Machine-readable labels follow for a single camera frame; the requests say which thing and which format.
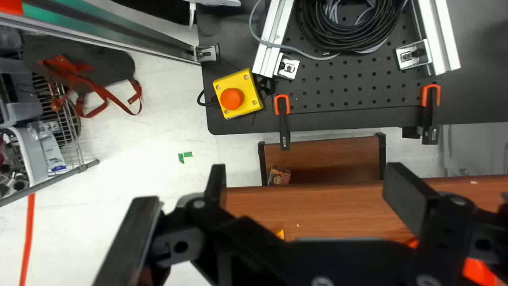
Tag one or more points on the table with teal edge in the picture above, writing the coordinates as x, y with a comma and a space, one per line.
99, 28

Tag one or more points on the fake pizza slice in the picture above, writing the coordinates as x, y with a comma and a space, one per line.
280, 234

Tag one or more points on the small colourful box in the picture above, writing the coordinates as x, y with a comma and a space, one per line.
279, 176

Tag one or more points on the yellow emergency stop button box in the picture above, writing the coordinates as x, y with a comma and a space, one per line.
238, 95

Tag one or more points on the green tape piece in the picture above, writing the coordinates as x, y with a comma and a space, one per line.
184, 156

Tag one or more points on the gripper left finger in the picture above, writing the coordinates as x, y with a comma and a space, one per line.
186, 222

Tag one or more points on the clear plastic bag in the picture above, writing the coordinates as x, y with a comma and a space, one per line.
49, 149

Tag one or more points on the orange and black clamp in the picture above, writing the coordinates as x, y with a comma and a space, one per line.
428, 115
282, 119

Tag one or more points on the brown wooden side table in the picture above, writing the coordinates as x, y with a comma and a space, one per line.
325, 159

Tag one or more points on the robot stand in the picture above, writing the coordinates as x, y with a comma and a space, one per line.
357, 87

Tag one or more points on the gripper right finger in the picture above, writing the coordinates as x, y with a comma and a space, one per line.
444, 222

